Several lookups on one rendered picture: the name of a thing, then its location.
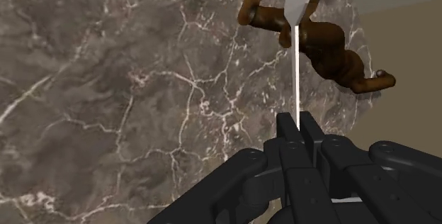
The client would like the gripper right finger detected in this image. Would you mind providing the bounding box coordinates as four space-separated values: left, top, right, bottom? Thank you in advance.
298 110 442 224

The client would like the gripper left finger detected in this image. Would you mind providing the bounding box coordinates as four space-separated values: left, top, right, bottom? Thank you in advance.
147 111 341 224

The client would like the thin white utensil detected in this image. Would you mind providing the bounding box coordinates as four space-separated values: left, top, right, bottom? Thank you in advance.
283 0 319 131

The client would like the brown wooden jointed figure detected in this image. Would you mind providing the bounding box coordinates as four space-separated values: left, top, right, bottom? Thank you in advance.
237 0 397 95

